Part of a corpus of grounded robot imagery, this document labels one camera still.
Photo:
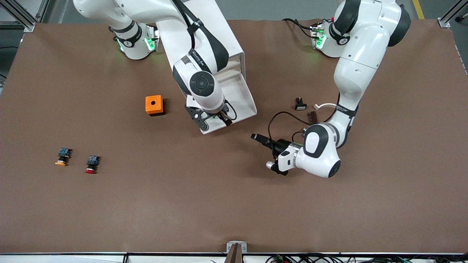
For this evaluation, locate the aluminium frame profile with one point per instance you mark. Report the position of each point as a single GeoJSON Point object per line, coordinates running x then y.
{"type": "Point", "coordinates": [27, 23]}
{"type": "Point", "coordinates": [444, 22]}

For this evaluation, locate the white curved plastic bracket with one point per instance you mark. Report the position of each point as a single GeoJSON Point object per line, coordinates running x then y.
{"type": "Point", "coordinates": [325, 105]}

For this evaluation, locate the brown terminal block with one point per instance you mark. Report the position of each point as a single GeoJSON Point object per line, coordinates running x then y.
{"type": "Point", "coordinates": [314, 117]}

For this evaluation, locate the red mushroom push button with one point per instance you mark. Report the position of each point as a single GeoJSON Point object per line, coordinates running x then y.
{"type": "Point", "coordinates": [92, 160]}

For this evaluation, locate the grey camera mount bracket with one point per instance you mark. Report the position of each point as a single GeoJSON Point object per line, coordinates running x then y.
{"type": "Point", "coordinates": [229, 248]}

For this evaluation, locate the silver base connector plate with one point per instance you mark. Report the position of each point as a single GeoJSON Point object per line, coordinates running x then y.
{"type": "Point", "coordinates": [153, 42]}
{"type": "Point", "coordinates": [319, 36]}

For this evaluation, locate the brown table mat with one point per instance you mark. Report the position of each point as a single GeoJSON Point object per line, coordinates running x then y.
{"type": "Point", "coordinates": [234, 201]}

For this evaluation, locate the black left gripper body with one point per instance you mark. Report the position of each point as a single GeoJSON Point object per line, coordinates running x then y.
{"type": "Point", "coordinates": [280, 145]}

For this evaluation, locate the orange button enclosure box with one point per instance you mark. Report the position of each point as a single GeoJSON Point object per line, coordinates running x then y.
{"type": "Point", "coordinates": [148, 109]}

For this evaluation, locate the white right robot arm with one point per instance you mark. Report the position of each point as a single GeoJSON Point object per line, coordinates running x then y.
{"type": "Point", "coordinates": [172, 36]}

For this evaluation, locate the small black switch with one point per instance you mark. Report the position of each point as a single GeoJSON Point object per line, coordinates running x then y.
{"type": "Point", "coordinates": [300, 106]}

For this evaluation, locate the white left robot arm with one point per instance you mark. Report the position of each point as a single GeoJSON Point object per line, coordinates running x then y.
{"type": "Point", "coordinates": [358, 65]}

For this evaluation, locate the yellow mushroom push button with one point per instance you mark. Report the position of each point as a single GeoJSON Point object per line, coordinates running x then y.
{"type": "Point", "coordinates": [64, 152]}

